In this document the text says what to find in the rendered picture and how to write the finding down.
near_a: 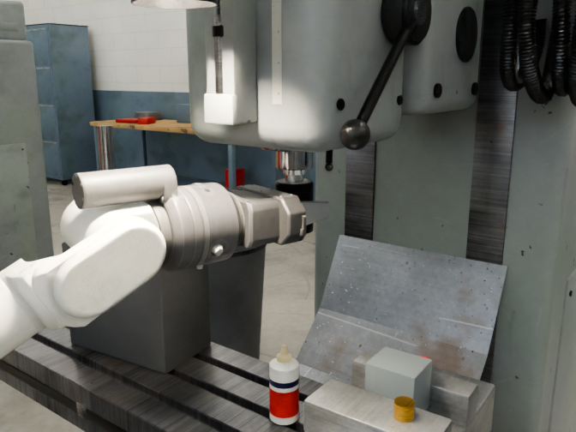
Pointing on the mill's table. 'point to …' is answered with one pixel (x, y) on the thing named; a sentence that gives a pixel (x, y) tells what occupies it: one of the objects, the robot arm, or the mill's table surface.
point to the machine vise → (448, 397)
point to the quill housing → (304, 75)
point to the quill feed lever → (357, 135)
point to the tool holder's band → (294, 186)
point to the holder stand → (154, 321)
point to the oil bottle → (284, 388)
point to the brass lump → (404, 409)
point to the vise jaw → (362, 412)
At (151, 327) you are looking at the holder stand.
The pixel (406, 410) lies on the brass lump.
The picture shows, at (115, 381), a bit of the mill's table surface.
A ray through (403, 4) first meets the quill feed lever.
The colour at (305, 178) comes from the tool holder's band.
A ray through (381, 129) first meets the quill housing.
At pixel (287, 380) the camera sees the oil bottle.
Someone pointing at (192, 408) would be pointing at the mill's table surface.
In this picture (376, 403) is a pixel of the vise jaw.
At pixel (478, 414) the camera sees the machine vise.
